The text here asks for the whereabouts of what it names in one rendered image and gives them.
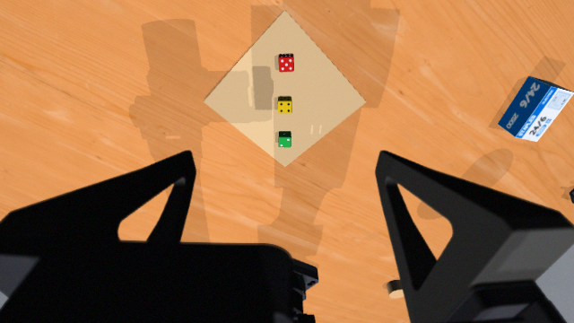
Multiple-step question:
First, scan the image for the yellow die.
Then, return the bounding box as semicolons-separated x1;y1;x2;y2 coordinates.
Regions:
278;96;292;114

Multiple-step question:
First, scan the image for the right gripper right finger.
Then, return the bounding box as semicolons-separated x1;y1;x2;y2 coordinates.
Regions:
375;150;574;323

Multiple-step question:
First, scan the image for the beige flat mat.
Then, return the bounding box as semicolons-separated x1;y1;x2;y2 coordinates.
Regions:
204;10;366;167

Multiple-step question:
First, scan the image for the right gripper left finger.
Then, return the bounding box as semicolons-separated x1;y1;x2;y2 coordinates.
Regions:
0;150;196;242

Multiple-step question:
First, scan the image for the red die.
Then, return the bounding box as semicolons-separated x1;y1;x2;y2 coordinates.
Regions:
279;54;294;72

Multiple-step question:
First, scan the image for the green die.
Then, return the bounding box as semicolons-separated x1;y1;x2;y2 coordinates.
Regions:
278;131;291;147

